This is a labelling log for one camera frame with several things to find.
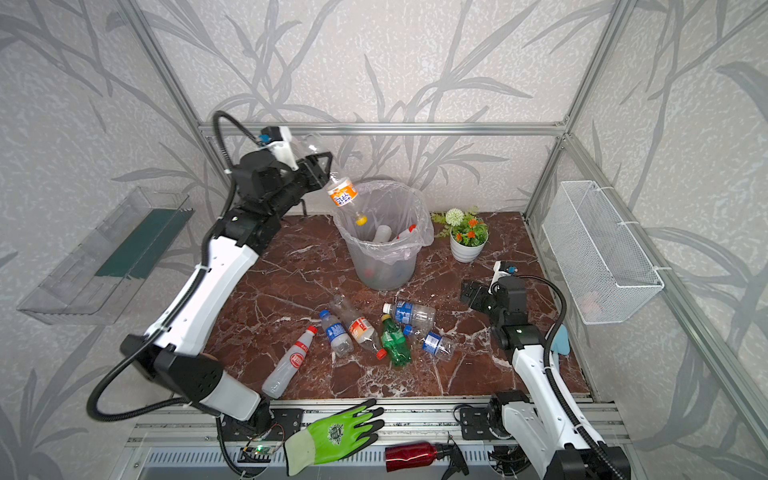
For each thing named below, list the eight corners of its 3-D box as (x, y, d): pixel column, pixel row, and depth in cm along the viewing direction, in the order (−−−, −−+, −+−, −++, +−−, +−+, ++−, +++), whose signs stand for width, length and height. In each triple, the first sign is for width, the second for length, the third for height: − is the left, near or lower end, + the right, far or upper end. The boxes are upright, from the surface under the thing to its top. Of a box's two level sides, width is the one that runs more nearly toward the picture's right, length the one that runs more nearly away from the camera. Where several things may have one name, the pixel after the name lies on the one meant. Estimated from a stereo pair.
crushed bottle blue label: (411, 349, 88) (411, 341, 84) (416, 334, 91) (416, 326, 87) (450, 363, 86) (452, 356, 81) (454, 347, 88) (456, 340, 84)
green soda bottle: (393, 370, 84) (392, 366, 81) (374, 324, 93) (373, 319, 90) (414, 360, 86) (415, 356, 83) (394, 316, 95) (394, 310, 92)
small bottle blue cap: (339, 361, 86) (336, 354, 82) (316, 320, 94) (312, 312, 90) (356, 350, 88) (353, 343, 84) (332, 311, 96) (328, 303, 92)
